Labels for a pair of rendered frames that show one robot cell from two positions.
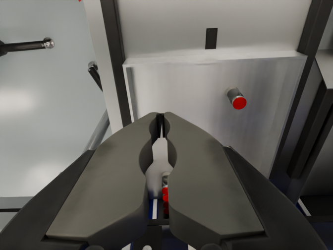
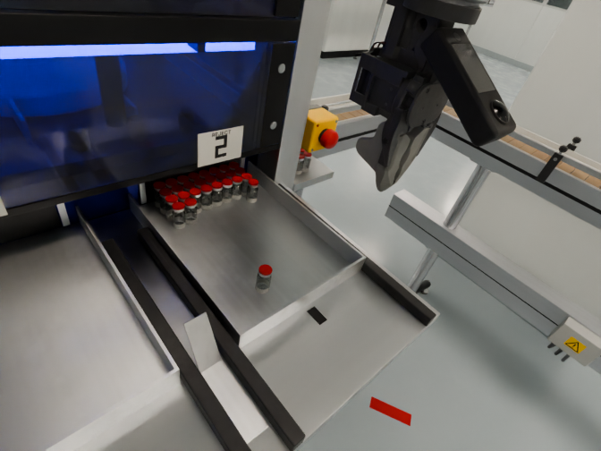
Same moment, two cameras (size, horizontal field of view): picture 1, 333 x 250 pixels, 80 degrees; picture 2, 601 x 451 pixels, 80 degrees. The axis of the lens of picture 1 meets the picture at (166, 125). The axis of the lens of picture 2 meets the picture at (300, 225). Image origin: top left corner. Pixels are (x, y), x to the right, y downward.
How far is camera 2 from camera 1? 0.40 m
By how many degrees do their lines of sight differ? 36
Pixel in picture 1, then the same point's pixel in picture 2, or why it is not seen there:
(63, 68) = not seen: hidden behind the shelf
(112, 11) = (395, 286)
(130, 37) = (368, 284)
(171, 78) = (320, 274)
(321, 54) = (211, 358)
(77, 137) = not seen: hidden behind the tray
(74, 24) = not seen: hidden behind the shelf
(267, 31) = (278, 346)
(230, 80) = (272, 296)
